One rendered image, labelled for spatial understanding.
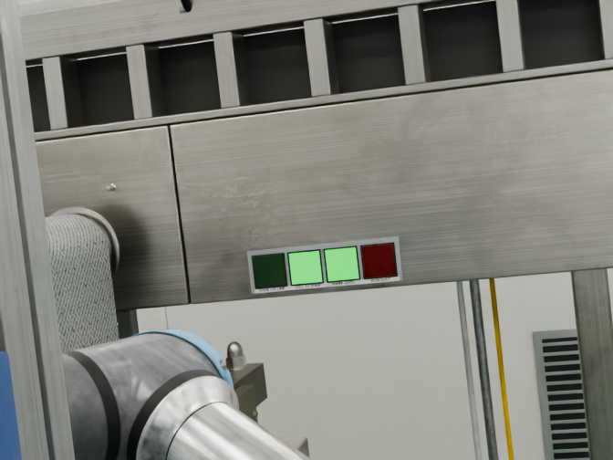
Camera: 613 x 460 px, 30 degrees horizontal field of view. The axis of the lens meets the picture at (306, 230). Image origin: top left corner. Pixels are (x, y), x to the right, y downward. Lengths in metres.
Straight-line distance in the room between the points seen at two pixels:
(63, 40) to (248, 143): 0.37
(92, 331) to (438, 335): 2.56
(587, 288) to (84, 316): 0.82
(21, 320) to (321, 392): 3.80
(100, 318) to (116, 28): 0.48
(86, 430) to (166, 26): 1.04
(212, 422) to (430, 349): 3.25
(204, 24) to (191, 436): 1.02
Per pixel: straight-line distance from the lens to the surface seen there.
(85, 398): 1.00
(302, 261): 1.84
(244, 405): 1.74
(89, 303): 1.77
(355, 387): 4.29
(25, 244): 0.56
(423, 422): 4.27
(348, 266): 1.82
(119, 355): 1.04
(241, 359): 1.88
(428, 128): 1.80
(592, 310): 1.97
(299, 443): 1.90
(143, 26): 1.93
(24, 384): 0.54
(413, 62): 1.81
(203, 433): 0.98
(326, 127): 1.83
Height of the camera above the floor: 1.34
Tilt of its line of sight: 3 degrees down
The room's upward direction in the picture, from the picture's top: 6 degrees counter-clockwise
